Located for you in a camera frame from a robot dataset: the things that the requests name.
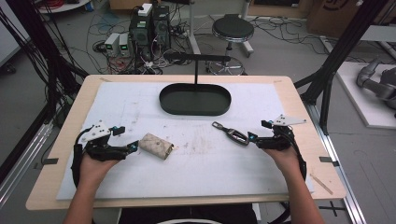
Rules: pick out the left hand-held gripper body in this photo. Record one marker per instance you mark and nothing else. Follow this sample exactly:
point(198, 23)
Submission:
point(98, 151)

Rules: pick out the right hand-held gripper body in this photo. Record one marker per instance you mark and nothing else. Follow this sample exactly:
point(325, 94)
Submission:
point(278, 141)

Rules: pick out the beige wallet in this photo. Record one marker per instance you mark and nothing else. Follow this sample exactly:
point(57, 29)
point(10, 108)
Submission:
point(155, 145)

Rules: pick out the black oval tray with stand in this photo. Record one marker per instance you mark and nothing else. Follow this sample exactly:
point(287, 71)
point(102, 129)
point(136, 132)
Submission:
point(194, 99)

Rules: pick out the person's left hand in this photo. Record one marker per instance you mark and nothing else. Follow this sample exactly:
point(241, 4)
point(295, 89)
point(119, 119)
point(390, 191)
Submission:
point(93, 171)

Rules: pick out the person's right hand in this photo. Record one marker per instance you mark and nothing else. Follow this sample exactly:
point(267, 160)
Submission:
point(288, 161)

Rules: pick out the black tape strip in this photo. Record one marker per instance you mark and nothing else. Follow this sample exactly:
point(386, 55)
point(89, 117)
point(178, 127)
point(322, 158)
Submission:
point(328, 160)
point(49, 161)

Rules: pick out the thin wooden stick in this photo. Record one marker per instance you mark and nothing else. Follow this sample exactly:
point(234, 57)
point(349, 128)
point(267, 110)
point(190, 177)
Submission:
point(321, 184)

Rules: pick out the white foam mat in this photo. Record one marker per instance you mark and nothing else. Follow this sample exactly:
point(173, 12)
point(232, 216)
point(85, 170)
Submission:
point(199, 174)

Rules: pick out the white power supply unit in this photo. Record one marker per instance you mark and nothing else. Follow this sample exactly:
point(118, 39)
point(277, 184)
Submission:
point(111, 43)
point(124, 45)

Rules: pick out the person's dark clothed lap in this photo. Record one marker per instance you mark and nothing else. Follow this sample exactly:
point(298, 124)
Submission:
point(186, 214)

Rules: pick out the white floor board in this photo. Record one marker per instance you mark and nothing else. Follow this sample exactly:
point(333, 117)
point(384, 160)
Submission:
point(370, 112)

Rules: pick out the black computer tower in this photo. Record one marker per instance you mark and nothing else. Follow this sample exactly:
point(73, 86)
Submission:
point(140, 34)
point(161, 26)

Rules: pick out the black round stool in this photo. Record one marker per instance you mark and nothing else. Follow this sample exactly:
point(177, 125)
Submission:
point(233, 29)

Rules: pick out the white box on computer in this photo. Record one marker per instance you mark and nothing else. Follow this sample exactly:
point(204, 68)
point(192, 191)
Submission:
point(145, 9)

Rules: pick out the brown cardboard box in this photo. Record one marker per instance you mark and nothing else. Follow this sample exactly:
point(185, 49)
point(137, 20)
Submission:
point(336, 15)

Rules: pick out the aluminium rail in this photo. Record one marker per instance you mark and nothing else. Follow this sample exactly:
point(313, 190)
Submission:
point(21, 155)
point(339, 174)

